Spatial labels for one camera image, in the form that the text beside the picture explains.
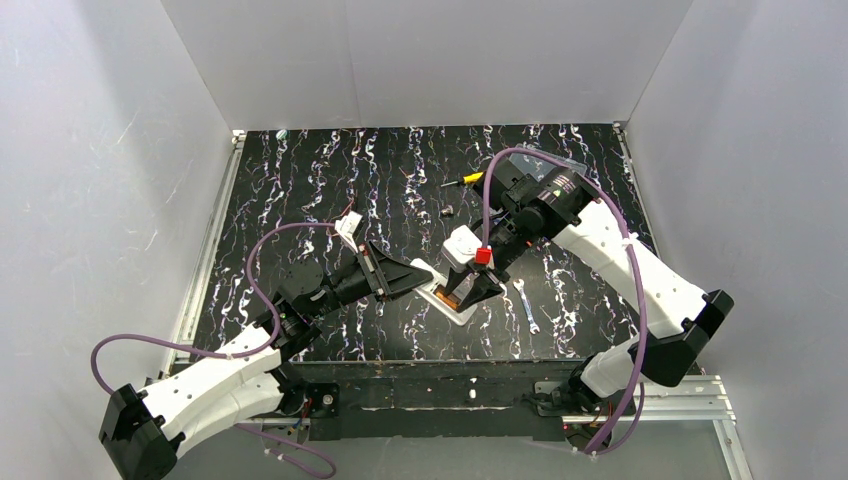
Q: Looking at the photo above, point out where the orange battery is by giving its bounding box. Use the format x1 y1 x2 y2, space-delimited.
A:
438 294 461 311

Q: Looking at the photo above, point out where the white remote control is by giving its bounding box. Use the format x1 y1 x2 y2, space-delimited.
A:
411 258 476 327

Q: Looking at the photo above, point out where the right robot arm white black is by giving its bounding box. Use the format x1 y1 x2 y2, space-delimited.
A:
442 148 734 403

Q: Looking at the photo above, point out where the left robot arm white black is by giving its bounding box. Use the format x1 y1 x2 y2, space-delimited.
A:
99 242 444 479

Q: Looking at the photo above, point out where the silver open-end wrench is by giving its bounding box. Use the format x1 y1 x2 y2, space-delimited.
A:
513 279 541 335

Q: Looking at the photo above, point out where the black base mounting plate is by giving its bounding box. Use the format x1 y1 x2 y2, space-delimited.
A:
241 359 637 442

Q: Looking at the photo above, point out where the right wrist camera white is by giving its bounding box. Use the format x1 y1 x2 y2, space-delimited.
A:
441 225 493 272

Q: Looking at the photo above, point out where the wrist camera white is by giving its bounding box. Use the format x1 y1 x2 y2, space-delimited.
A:
334 211 363 252
441 225 493 272

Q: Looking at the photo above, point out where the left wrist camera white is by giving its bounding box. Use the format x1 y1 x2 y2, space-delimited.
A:
334 211 363 252

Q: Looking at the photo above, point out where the yellow handled screwdriver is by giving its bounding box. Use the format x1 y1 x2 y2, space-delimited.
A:
441 172 485 188

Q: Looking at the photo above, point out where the aluminium frame rail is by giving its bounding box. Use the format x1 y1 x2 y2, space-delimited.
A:
122 130 247 346

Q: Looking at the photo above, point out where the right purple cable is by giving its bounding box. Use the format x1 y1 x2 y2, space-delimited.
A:
480 146 649 456

